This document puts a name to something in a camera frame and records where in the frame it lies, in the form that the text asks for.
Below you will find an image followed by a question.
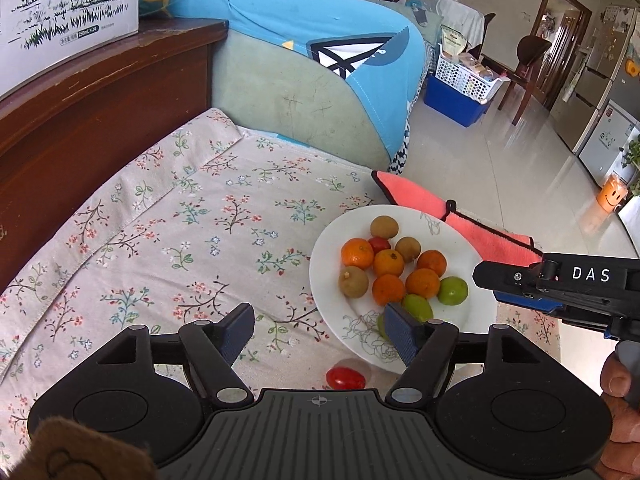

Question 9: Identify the green jujube two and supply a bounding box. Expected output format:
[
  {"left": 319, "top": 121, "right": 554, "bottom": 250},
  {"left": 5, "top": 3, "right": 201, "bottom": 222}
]
[{"left": 401, "top": 294, "right": 434, "bottom": 323}]

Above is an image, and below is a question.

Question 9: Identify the person right hand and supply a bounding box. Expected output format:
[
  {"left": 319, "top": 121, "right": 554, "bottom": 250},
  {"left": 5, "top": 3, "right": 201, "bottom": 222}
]
[{"left": 596, "top": 352, "right": 640, "bottom": 479}]

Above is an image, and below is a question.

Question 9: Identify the brown kiwi three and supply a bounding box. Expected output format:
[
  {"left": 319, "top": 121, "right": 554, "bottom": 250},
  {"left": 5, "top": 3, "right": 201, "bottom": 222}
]
[{"left": 395, "top": 236, "right": 422, "bottom": 263}]

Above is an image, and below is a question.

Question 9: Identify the white plastic basket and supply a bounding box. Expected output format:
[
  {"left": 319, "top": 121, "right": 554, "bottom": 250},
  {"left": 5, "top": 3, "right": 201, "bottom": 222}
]
[{"left": 435, "top": 47, "right": 509, "bottom": 104}]

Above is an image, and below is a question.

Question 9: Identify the white floral plate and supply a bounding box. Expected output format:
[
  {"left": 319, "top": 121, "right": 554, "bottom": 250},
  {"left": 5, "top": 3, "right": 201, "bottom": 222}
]
[{"left": 309, "top": 205, "right": 497, "bottom": 373}]

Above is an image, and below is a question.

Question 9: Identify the brown kiwi two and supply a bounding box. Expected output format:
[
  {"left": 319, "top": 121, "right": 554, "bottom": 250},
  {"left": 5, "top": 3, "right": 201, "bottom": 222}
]
[{"left": 370, "top": 214, "right": 399, "bottom": 240}]

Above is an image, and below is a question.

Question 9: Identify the orange tangerine one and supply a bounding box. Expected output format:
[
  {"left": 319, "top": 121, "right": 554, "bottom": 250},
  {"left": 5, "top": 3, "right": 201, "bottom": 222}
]
[{"left": 341, "top": 237, "right": 375, "bottom": 270}]

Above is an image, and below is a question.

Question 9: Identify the blue storage bin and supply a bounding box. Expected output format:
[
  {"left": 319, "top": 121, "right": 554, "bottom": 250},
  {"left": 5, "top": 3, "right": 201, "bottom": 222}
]
[{"left": 423, "top": 75, "right": 490, "bottom": 128}]

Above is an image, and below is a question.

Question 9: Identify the orange smiley bucket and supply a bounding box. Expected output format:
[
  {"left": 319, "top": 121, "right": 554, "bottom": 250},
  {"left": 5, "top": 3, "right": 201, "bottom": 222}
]
[{"left": 597, "top": 172, "right": 628, "bottom": 214}]

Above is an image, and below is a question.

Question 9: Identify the orange tangerine three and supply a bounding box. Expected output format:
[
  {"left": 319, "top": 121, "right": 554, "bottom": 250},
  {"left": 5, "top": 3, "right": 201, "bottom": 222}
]
[{"left": 405, "top": 268, "right": 440, "bottom": 299}]

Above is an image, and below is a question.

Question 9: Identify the red cherry tomato two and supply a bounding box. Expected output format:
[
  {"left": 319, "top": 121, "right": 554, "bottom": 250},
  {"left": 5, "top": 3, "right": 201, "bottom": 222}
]
[{"left": 368, "top": 236, "right": 390, "bottom": 254}]

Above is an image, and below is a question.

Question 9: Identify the orange tangerine four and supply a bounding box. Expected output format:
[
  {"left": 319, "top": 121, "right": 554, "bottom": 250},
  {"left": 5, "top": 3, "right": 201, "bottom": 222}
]
[{"left": 416, "top": 249, "right": 448, "bottom": 278}]

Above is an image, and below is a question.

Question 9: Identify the potted green plant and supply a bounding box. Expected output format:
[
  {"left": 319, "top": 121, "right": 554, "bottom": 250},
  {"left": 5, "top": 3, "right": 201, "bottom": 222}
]
[{"left": 623, "top": 138, "right": 640, "bottom": 196}]

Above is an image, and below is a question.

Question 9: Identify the wooden chair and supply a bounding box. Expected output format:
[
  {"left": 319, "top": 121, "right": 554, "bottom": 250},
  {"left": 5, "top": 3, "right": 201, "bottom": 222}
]
[{"left": 480, "top": 35, "right": 551, "bottom": 126}]

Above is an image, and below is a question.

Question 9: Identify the green jujube three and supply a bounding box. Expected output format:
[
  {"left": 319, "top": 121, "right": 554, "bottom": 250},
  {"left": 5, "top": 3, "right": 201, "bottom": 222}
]
[{"left": 437, "top": 276, "right": 469, "bottom": 306}]

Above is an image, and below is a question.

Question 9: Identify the red cherry tomato one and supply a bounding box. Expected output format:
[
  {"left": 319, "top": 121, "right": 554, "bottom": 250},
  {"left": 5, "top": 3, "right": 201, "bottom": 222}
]
[{"left": 326, "top": 366, "right": 367, "bottom": 390}]

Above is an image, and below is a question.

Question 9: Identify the white milk carton box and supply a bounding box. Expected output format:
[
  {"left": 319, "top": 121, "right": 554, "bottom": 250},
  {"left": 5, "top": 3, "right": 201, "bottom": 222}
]
[{"left": 1, "top": 0, "right": 139, "bottom": 96}]

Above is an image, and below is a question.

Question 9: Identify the green sofa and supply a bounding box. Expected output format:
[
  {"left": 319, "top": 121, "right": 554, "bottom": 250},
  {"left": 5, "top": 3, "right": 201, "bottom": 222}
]
[{"left": 167, "top": 0, "right": 402, "bottom": 172}]

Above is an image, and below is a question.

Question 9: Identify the white small fridge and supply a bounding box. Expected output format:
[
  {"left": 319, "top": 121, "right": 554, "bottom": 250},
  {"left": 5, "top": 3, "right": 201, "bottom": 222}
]
[{"left": 579, "top": 101, "right": 639, "bottom": 186}]

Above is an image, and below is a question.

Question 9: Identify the orange tangerine five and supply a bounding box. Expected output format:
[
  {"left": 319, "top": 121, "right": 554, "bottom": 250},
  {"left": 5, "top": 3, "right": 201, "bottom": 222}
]
[{"left": 371, "top": 274, "right": 406, "bottom": 307}]

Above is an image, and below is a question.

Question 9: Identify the houndstooth sofa blanket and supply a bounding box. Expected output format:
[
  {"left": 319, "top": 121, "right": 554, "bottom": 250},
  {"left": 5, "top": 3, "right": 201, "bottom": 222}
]
[{"left": 387, "top": 41, "right": 439, "bottom": 174}]

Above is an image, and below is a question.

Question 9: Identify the brown plush toy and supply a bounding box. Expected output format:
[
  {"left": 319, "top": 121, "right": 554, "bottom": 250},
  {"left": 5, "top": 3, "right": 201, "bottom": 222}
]
[{"left": 8, "top": 417, "right": 157, "bottom": 480}]

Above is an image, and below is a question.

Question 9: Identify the brown kiwi one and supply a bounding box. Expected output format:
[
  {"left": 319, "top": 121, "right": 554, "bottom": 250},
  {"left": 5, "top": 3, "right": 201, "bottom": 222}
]
[{"left": 338, "top": 266, "right": 369, "bottom": 298}]

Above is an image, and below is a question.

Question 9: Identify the silver refrigerator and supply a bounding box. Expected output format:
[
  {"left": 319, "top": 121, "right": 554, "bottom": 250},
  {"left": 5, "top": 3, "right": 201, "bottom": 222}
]
[{"left": 551, "top": 6, "right": 639, "bottom": 154}]

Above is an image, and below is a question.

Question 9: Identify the pink towel black trim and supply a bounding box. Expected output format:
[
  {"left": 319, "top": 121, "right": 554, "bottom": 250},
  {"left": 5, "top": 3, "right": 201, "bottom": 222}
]
[{"left": 371, "top": 170, "right": 544, "bottom": 266}]

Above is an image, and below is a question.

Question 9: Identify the floral tablecloth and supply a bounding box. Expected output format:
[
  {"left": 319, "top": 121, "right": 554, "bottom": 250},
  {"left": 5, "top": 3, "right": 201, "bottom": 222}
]
[{"left": 0, "top": 105, "right": 562, "bottom": 470}]

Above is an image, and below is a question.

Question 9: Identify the orange tangerine two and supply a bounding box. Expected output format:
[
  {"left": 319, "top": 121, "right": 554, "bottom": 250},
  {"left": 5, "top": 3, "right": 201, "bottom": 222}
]
[{"left": 372, "top": 249, "right": 405, "bottom": 278}]

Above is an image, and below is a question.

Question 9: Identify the blue shark cushion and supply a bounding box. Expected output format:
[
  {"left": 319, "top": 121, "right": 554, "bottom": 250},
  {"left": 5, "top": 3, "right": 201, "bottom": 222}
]
[{"left": 139, "top": 0, "right": 425, "bottom": 154}]

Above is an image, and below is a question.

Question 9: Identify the green jujube four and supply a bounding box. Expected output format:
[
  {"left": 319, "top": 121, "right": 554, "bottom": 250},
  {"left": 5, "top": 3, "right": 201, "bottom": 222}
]
[{"left": 376, "top": 314, "right": 390, "bottom": 342}]

